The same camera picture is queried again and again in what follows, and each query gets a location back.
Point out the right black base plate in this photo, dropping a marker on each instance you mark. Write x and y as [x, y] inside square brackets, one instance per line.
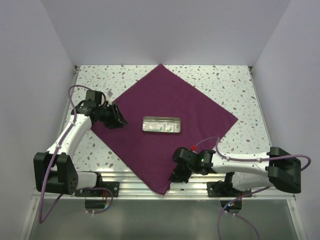
[220, 189]

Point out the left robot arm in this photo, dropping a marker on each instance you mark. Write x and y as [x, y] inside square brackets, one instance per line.
[54, 169]

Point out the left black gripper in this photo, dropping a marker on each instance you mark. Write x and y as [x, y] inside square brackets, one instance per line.
[117, 120]

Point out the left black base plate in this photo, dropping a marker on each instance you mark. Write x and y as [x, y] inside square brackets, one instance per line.
[111, 188]

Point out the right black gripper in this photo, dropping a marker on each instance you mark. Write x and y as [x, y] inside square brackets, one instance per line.
[177, 176]

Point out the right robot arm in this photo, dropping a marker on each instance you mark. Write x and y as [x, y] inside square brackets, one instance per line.
[274, 168]

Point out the suture packet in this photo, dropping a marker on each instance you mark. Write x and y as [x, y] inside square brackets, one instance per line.
[171, 127]
[153, 126]

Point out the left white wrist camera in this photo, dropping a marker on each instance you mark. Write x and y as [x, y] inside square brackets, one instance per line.
[109, 93]

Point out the purple surgical cloth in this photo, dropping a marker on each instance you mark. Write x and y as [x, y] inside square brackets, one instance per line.
[161, 93]

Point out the metal instrument tray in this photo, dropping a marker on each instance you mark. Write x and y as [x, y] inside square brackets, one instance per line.
[164, 119]

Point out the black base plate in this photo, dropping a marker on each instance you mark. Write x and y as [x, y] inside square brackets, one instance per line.
[111, 188]
[220, 189]

